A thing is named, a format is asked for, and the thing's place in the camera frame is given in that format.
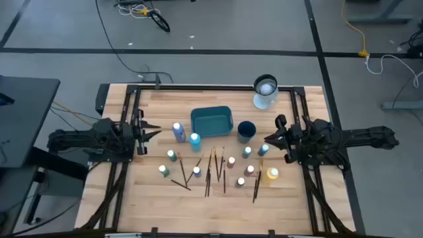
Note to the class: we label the large turquoise paint bottle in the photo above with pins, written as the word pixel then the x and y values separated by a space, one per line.
pixel 195 143

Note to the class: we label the grey desk foot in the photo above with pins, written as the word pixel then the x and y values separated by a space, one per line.
pixel 403 105
pixel 380 20

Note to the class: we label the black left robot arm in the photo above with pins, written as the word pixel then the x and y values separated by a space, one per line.
pixel 82 139

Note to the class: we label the black camera post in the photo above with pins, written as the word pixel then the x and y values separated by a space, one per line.
pixel 157 81

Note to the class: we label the black desk leg frame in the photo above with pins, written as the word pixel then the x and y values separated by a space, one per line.
pixel 56 162

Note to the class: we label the black table end panel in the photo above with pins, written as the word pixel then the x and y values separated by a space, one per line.
pixel 101 99

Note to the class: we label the large yellow paint bottle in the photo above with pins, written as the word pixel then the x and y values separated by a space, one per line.
pixel 271 175

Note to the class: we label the small black paint bottle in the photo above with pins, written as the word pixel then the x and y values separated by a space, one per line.
pixel 240 182

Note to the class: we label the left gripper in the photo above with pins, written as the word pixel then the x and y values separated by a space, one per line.
pixel 142 150

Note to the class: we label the small bright green paint bottle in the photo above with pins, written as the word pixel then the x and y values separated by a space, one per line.
pixel 163 171

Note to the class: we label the small emerald green paint bottle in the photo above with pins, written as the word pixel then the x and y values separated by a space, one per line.
pixel 172 155

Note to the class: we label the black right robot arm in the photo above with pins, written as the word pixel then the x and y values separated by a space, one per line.
pixel 363 137

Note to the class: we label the small crimson paint bottle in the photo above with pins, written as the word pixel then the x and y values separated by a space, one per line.
pixel 249 171

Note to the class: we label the dark blue plastic cup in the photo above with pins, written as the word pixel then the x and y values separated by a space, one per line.
pixel 246 132

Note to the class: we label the small red paint bottle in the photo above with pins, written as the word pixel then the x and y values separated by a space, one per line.
pixel 231 162

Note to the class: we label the clear glass jar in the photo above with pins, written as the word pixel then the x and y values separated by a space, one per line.
pixel 266 91

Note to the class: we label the orange-bristle paintbrush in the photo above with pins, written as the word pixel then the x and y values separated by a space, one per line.
pixel 258 178

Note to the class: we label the small cyan paint bottle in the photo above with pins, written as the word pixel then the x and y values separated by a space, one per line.
pixel 263 150

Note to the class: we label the teal plastic bin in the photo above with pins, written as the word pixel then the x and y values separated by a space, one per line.
pixel 211 122

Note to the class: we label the small cobalt blue paint bottle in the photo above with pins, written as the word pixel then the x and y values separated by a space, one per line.
pixel 197 172

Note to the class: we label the large purple paint bottle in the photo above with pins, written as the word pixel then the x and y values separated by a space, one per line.
pixel 178 134

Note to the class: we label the black side desk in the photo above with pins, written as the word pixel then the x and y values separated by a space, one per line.
pixel 26 115

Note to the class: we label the black aluminium table frame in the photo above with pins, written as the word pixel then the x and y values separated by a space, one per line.
pixel 215 88

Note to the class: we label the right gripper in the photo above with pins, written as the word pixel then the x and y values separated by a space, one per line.
pixel 291 155

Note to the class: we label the small teal paint bottle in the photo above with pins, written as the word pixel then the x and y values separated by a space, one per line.
pixel 246 152

